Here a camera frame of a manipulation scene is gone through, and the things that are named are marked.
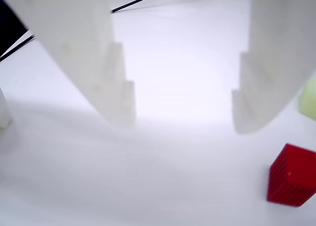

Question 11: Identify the white plastic part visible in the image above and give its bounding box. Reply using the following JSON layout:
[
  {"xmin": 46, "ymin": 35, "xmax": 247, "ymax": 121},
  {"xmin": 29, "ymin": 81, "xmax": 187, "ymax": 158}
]
[{"xmin": 0, "ymin": 87, "xmax": 13, "ymax": 129}]

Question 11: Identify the pale yellow sponge block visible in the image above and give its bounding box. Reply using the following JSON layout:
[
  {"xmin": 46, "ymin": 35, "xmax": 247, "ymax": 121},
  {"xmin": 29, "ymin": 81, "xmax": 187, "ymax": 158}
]
[{"xmin": 299, "ymin": 75, "xmax": 316, "ymax": 118}]

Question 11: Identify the long black cable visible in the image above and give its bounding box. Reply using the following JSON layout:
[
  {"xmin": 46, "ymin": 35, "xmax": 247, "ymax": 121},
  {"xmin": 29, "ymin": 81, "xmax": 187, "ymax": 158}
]
[{"xmin": 110, "ymin": 0, "xmax": 252, "ymax": 14}]

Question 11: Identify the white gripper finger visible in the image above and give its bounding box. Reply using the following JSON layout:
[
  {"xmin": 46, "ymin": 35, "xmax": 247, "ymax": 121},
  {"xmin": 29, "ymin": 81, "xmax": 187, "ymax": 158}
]
[
  {"xmin": 0, "ymin": 0, "xmax": 137, "ymax": 128},
  {"xmin": 231, "ymin": 0, "xmax": 316, "ymax": 134}
]

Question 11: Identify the thin black cable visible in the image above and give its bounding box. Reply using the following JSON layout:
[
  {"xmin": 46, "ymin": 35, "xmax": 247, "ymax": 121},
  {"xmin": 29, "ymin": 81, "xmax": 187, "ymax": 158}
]
[{"xmin": 0, "ymin": 35, "xmax": 37, "ymax": 63}]

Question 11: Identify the red cube block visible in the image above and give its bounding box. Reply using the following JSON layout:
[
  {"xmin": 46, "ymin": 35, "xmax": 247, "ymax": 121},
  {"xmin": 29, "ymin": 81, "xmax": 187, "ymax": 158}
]
[{"xmin": 266, "ymin": 143, "xmax": 316, "ymax": 208}]

